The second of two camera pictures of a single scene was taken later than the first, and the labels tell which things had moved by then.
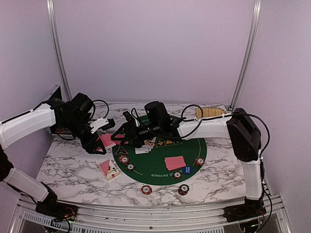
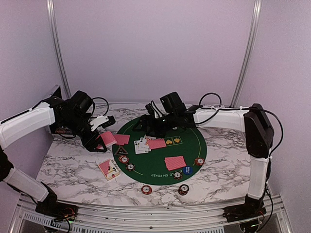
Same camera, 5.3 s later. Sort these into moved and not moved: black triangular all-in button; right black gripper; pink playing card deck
Moved: right black gripper
Not moved: pink playing card deck; black triangular all-in button
